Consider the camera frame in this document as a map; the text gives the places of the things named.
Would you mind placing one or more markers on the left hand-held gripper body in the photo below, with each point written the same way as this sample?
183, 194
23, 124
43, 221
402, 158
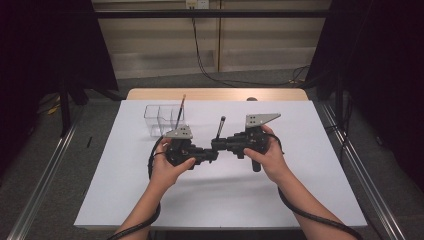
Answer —
181, 146

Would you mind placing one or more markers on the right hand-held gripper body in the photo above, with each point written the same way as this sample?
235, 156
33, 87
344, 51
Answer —
250, 138

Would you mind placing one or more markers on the black brush with silver ferrule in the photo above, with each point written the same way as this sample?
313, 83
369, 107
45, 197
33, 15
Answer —
220, 126

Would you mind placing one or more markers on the black brush with orange end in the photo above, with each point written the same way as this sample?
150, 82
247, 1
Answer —
180, 110

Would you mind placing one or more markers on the clear plastic organizer box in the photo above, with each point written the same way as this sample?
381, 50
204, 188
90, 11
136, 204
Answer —
160, 116

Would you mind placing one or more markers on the person's left hand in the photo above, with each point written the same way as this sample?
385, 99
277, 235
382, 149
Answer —
166, 170

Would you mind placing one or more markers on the person's right hand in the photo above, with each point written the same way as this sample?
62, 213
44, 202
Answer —
271, 160

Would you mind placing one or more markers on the dark round table grommet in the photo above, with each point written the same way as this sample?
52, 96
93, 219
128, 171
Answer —
251, 99

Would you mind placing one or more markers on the white table cover board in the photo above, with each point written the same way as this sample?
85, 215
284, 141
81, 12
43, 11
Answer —
216, 203

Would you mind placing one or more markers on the wooden table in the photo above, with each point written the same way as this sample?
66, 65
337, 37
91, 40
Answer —
200, 94

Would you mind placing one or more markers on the small black floor object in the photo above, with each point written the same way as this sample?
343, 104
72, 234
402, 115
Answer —
89, 141

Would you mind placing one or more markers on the black metal stand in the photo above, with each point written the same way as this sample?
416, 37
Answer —
64, 110
339, 100

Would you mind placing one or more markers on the black horizontal bar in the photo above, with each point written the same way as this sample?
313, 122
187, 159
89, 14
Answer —
206, 13

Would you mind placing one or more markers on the dark curtain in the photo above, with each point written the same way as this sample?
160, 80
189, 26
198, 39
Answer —
40, 50
383, 66

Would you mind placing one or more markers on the white wall socket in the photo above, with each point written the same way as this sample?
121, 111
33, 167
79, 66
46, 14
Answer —
197, 3

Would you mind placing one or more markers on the aluminium rail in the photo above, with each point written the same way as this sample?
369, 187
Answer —
383, 213
40, 186

